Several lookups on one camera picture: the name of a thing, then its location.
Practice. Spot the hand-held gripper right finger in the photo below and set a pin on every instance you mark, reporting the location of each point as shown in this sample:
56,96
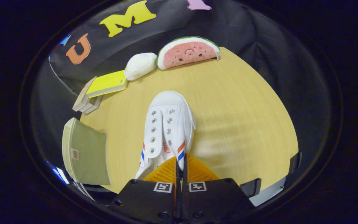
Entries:
216,199

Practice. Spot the green fabric storage box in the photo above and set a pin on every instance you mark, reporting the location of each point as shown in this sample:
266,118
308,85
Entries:
89,155

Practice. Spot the black backdrop cloth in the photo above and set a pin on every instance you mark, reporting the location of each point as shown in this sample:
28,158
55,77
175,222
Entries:
259,46

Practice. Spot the white canvas shoe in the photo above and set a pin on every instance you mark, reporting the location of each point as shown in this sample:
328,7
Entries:
169,124

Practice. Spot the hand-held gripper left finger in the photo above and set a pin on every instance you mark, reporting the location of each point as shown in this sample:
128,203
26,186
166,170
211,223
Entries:
148,202

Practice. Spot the yellow book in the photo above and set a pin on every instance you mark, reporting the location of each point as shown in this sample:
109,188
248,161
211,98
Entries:
107,82

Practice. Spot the white plush toy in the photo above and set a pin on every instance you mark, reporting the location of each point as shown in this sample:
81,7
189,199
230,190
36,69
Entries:
140,65

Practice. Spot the tan book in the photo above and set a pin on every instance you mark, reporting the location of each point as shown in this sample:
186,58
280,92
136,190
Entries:
80,101

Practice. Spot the pale paperback book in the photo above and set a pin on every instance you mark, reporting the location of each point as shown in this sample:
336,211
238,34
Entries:
95,105
89,105

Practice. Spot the watermelon plush toy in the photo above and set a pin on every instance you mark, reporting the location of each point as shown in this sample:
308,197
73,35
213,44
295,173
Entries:
186,54

